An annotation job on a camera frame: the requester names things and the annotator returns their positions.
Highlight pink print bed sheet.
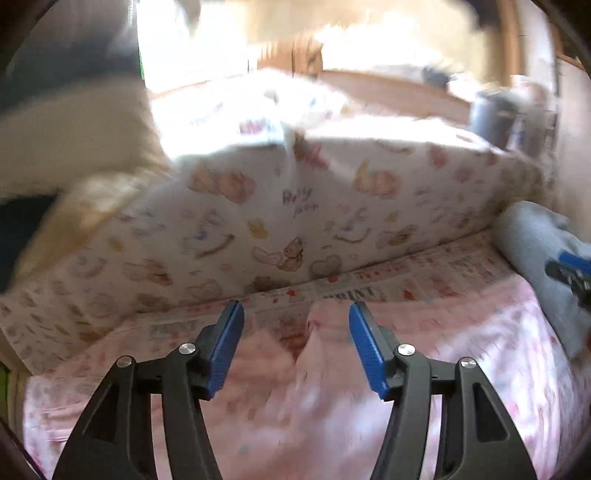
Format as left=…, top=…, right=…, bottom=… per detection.
left=118, top=233, right=522, bottom=358

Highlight white plastic cup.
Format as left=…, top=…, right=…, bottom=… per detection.
left=511, top=75, right=555, bottom=160

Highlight bear print bed bumper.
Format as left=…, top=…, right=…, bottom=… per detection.
left=0, top=68, right=551, bottom=375

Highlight grey folded sweatpants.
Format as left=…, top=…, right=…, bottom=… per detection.
left=491, top=201, right=590, bottom=360

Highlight pink cartoon print pants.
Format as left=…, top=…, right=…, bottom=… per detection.
left=23, top=275, right=570, bottom=479

